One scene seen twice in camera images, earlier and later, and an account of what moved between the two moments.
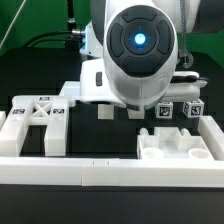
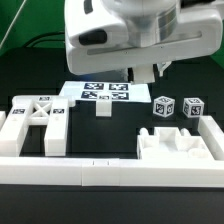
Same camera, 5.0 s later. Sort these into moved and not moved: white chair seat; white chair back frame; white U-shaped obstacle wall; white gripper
Moved: white gripper
Not moved: white chair back frame; white chair seat; white U-shaped obstacle wall
